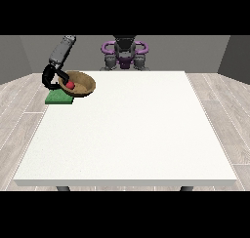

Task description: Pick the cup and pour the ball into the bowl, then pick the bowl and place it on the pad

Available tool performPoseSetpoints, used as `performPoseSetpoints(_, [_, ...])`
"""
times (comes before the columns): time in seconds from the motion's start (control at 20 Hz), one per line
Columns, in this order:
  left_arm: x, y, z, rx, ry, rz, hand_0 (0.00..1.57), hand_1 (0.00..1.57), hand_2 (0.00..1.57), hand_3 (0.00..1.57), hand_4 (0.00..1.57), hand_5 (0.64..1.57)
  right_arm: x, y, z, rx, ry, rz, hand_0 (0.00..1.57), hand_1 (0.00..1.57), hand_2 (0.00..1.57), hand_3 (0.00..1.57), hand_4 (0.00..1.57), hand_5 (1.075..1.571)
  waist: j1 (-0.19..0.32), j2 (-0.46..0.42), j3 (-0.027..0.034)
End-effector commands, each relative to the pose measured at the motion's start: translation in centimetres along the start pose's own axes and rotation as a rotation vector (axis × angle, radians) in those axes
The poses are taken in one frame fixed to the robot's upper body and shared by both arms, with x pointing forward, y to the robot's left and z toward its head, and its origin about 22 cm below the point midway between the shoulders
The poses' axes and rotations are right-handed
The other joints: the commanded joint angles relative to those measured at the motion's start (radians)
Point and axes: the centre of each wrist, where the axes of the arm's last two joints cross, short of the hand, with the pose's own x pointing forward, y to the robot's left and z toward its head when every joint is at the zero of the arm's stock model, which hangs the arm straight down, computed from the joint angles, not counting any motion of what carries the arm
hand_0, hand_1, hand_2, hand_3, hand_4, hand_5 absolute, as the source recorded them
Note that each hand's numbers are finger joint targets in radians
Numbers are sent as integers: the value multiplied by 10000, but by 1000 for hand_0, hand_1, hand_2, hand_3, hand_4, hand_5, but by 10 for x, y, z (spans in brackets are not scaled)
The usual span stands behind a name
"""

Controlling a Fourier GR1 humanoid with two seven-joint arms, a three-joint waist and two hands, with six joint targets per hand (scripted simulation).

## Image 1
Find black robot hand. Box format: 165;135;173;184
41;63;70;91

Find brown wooden bowl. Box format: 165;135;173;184
58;70;97;98

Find green square pad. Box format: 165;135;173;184
44;89;75;105

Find grey robot trunk purple rings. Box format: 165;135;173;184
100;35;151;72

